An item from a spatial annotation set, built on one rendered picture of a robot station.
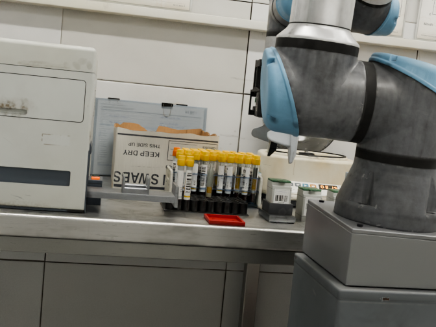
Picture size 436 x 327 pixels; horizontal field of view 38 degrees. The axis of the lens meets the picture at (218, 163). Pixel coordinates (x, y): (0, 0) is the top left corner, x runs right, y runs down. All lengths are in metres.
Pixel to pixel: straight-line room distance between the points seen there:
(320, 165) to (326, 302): 0.69
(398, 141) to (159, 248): 0.51
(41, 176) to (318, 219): 0.51
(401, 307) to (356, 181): 0.18
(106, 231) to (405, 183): 0.53
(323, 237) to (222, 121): 0.95
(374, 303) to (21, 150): 0.66
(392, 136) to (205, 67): 1.02
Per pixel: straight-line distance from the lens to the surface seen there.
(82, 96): 1.17
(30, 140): 1.18
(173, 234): 1.16
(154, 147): 1.47
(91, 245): 1.19
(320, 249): 0.96
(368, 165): 0.91
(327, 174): 1.55
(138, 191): 1.20
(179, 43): 1.83
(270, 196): 1.29
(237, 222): 1.19
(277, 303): 1.98
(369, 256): 0.87
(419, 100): 0.90
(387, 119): 0.89
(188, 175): 1.28
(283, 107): 0.86
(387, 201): 0.89
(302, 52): 0.86
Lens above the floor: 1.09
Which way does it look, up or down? 5 degrees down
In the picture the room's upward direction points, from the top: 5 degrees clockwise
